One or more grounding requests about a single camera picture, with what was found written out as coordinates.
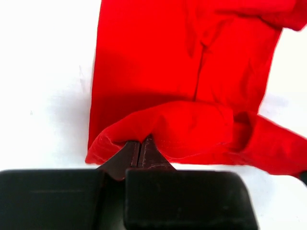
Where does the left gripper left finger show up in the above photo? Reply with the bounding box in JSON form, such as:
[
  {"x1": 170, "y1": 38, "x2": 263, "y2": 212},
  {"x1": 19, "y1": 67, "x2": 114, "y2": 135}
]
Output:
[{"x1": 0, "y1": 141, "x2": 140, "y2": 230}]

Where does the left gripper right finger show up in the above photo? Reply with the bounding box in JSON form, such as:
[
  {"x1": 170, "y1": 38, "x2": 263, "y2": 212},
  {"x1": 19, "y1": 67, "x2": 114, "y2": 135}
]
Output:
[{"x1": 124, "y1": 137, "x2": 258, "y2": 230}]

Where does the red t shirt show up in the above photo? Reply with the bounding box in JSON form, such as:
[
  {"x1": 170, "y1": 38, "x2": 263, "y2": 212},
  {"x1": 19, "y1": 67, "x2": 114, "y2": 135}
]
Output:
[{"x1": 85, "y1": 0, "x2": 307, "y2": 177}]

